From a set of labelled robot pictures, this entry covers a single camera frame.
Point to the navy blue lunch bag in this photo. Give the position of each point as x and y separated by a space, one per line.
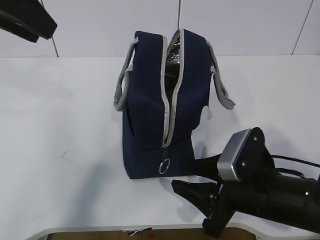
163 91

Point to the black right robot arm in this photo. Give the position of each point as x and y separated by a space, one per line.
277 194

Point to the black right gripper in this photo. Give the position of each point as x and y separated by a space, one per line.
216 201

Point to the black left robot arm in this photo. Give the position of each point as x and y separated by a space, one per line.
27 19

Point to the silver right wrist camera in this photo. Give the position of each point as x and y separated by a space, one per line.
242 156

